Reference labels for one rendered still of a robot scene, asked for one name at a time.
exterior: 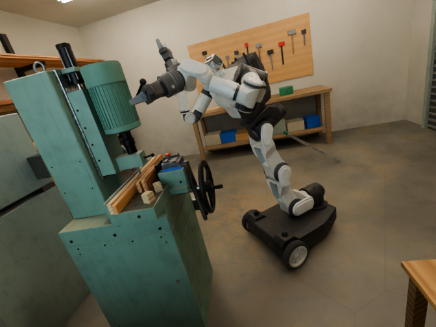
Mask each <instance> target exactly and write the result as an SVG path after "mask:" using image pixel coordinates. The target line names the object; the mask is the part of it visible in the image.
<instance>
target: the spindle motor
mask: <svg viewBox="0 0 436 327"><path fill-rule="evenodd" d="M80 72H81V75H82V78H83V79H84V82H85V85H86V87H87V89H88V92H89V94H90V97H91V99H92V102H93V105H94V107H95V109H96V111H97V114H98V116H99V119H100V121H101V124H102V126H103V129H104V132H105V134H107V135H112V134H118V133H122V132H126V131H129V130H132V129H135V128H137V127H139V126H140V125H141V122H140V120H139V116H138V113H137V110H136V107H135V105H134V106H132V105H131V104H130V102H129V100H131V99H132V96H131V93H130V90H129V87H128V84H127V82H126V81H127V80H126V78H125V75H124V73H123V69H122V67H121V64H120V63H119V61H117V60H109V61H103V62H96V63H92V64H88V65H85V66H82V67H81V68H80Z"/></svg>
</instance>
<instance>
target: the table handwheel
mask: <svg viewBox="0 0 436 327"><path fill-rule="evenodd" d="M204 168H205V170H206V181H204ZM198 180H199V184H198V185H195V187H196V189H197V191H200V195H201V198H202V202H203V205H204V207H205V209H206V211H207V212H208V213H213V212H214V211H215V189H214V188H213V186H214V183H213V177H212V173H211V170H210V167H209V165H208V163H207V161H205V160H201V161H200V162H199V166H198ZM191 192H193V191H192V188H191V187H190V189H189V192H187V193H191ZM206 192H208V196H209V200H210V204H211V205H210V204H209V202H208V198H207V194H206ZM179 194H184V193H179ZM179 194H177V195H179Z"/></svg>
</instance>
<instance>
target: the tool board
mask: <svg viewBox="0 0 436 327"><path fill-rule="evenodd" d="M187 48H188V53H189V57H190V59H192V60H196V61H198V62H201V63H203V64H204V63H205V61H206V59H207V57H209V56H211V55H213V54H215V55H217V56H219V57H221V58H222V60H223V64H224V65H225V66H226V67H228V66H229V65H230V64H231V62H233V61H234V58H235V57H236V58H238V57H240V56H243V55H242V54H243V53H245V55H247V54H249V53H253V52H256V53H257V55H258V57H259V59H260V60H261V62H262V64H263V66H264V68H265V71H267V72H268V81H269V84H270V83H273V82H279V81H283V80H288V79H293V78H297V77H303V76H306V75H311V74H313V59H312V49H311V31H310V21H309V12H308V13H305V14H301V15H297V16H293V17H290V18H286V19H282V20H279V21H275V22H272V23H268V24H265V25H261V26H258V27H254V28H251V29H247V30H242V31H239V32H235V33H232V34H228V35H225V36H221V37H218V38H214V39H211V40H207V41H204V42H200V43H196V44H193V45H189V46H187ZM202 88H203V85H202V83H201V82H200V80H199V79H198V78H197V90H198V93H199V95H200V92H201V90H202Z"/></svg>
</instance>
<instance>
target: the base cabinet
mask: <svg viewBox="0 0 436 327"><path fill-rule="evenodd" d="M66 248H67V251H68V252H69V254H70V256H71V257H72V259H73V261H74V262H75V265H76V266H77V268H78V270H79V271H80V273H81V275H82V277H83V279H84V281H85V282H86V284H87V286H88V287H89V289H90V291H91V293H92V295H93V296H94V298H95V300H96V301H97V303H98V305H99V307H100V309H101V310H102V312H103V314H104V316H105V317H106V320H107V321H108V323H109V325H110V326H111V327H207V323H208V311H209V305H210V293H211V286H212V274H213V269H212V265H211V263H210V259H209V256H208V252H207V249H206V245H205V242H204V239H203V236H202V232H201V229H200V226H199V222H198V219H197V215H196V212H195V209H194V205H193V202H192V199H191V195H190V193H186V196H185V199H184V201H183V204H182V207H181V209H180V211H179V214H178V217H177V218H176V221H175V225H174V227H173V229H172V231H171V232H164V233H159V234H151V235H146V236H138V237H129V238H124V239H116V240H111V241H103V242H98V243H89V244H84V245H76V246H71V247H66Z"/></svg>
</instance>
